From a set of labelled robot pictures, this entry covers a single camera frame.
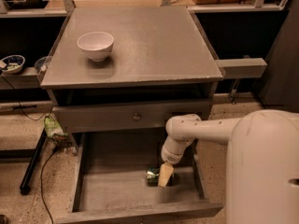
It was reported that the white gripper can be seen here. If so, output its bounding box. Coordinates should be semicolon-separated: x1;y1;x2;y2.
158;143;184;188

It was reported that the green soda can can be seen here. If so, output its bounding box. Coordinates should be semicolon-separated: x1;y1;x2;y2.
146;167;173;187

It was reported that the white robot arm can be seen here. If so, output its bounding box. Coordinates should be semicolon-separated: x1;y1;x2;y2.
158;109;299;224

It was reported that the open grey middle drawer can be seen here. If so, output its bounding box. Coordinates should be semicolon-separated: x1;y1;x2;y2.
56;128;223;224

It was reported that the round metal drawer knob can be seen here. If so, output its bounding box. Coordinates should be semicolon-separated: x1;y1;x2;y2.
133;113;141;121

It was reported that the closed grey top drawer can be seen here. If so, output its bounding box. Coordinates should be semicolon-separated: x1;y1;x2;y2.
53;99;212;133

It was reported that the grey wooden drawer cabinet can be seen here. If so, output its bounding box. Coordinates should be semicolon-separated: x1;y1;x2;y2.
37;6;224;156

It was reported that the green snack bag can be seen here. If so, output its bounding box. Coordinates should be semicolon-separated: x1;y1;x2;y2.
44;116;68;140

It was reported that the grey side shelf beam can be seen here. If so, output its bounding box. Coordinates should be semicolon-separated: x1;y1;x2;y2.
216;58;267;79

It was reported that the white ceramic bowl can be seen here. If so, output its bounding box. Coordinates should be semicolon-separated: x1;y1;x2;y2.
77;32;114;62

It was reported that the black metal floor bar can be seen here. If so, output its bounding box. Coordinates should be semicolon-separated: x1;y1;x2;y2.
20;130;47;195

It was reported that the small clear glass bowl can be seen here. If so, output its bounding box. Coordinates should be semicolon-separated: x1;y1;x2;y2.
34;56;51;72

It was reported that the blue patterned bowl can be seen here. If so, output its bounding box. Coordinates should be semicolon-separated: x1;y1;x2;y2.
0;55;25;74

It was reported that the black power cable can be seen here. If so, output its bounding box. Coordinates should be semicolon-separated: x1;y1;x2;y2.
0;75;60;224

